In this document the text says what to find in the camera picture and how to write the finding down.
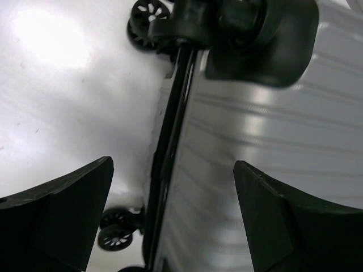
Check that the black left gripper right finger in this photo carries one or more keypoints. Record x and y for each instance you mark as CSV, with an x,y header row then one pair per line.
x,y
290,230

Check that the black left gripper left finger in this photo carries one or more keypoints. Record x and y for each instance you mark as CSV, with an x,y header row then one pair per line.
x,y
52,227

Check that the grey suitcase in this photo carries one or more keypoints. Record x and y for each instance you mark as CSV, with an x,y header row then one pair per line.
x,y
276,84

